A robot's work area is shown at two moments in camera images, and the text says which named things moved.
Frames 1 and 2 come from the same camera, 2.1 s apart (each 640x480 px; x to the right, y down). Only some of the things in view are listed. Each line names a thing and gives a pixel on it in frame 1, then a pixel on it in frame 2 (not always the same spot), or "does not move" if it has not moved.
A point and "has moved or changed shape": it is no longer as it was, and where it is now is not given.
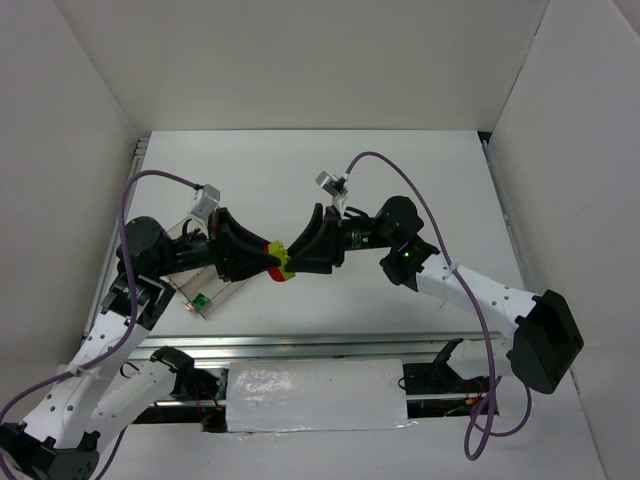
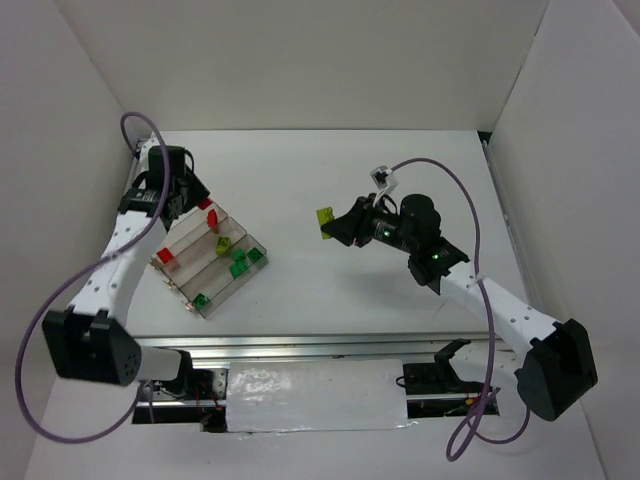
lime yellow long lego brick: [277, 248] has moved or changed shape
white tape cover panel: [315, 396] does not move
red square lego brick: [274, 273] has moved or changed shape
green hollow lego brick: [200, 301] does not move
